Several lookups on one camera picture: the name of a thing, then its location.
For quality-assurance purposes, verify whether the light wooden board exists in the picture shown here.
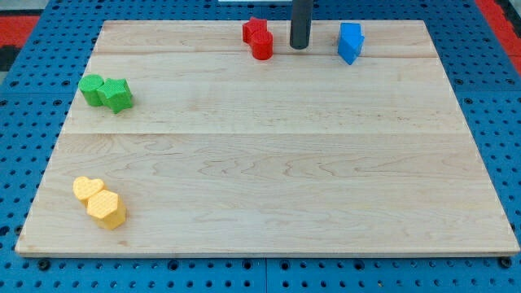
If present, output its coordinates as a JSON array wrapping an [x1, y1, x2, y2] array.
[[15, 20, 519, 258]]

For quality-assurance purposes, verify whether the red cylinder block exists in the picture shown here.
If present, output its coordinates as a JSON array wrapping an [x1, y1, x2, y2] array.
[[251, 31, 274, 60]]

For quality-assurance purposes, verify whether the red star block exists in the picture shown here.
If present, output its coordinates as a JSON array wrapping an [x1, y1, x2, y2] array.
[[242, 16, 267, 45]]

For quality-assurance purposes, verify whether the blue triangular block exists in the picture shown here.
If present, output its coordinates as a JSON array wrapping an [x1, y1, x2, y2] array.
[[337, 35, 365, 65]]

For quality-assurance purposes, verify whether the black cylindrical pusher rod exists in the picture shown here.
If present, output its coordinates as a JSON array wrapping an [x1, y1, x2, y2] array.
[[290, 0, 313, 50]]

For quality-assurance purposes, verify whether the blue cube block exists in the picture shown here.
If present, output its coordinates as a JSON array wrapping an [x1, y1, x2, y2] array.
[[339, 23, 362, 39]]

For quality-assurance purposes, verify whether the green star block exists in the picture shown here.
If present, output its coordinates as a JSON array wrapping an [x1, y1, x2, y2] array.
[[97, 78, 133, 114]]

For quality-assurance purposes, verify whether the yellow hexagon block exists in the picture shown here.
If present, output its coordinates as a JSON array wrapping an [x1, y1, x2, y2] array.
[[87, 190, 127, 230]]

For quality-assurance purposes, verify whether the yellow heart block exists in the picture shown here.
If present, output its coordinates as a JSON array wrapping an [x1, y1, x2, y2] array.
[[72, 177, 106, 207]]

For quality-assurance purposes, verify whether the green cylinder block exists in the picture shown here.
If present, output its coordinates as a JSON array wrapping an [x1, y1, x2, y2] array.
[[78, 74, 104, 107]]

